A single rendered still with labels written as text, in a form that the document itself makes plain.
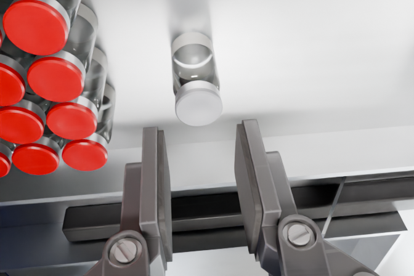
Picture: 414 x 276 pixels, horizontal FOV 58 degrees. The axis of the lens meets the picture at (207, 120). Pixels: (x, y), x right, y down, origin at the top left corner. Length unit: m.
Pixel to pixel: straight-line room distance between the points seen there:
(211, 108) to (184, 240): 0.16
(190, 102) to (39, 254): 0.20
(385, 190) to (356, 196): 0.02
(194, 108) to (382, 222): 0.21
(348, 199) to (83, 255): 0.20
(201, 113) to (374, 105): 0.13
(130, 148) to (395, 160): 0.17
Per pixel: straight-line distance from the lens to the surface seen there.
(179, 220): 0.28
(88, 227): 0.29
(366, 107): 0.26
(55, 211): 0.32
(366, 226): 0.33
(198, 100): 0.16
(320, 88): 0.23
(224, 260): 0.39
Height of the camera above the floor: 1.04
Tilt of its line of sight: 45 degrees down
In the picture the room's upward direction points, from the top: 172 degrees clockwise
